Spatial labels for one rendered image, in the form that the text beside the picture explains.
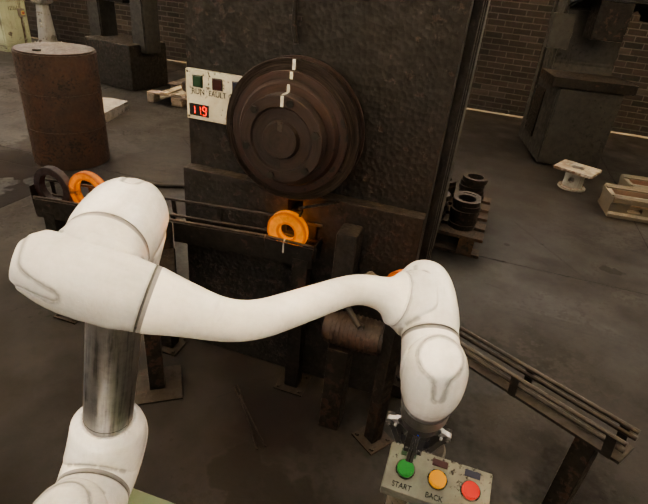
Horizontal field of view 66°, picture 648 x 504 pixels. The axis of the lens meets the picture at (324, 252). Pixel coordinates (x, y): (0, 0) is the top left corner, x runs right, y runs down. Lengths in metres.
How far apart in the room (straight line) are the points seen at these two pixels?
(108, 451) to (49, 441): 1.02
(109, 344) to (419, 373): 0.55
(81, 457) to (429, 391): 0.75
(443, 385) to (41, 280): 0.58
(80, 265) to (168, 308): 0.12
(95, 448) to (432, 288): 0.76
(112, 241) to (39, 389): 1.71
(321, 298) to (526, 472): 1.55
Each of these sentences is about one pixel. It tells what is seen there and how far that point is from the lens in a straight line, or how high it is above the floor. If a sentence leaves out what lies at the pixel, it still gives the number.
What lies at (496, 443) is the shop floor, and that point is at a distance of 2.26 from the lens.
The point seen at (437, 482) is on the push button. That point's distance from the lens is 1.28.
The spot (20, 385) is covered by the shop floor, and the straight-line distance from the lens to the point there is 2.46.
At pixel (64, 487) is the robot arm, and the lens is 1.15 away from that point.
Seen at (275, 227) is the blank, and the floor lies 0.75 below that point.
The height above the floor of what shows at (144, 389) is 0.01.
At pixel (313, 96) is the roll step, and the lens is 1.59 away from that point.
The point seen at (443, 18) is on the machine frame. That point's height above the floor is 1.50.
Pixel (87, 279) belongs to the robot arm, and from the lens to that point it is 0.71.
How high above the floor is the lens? 1.60
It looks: 30 degrees down
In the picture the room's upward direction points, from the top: 6 degrees clockwise
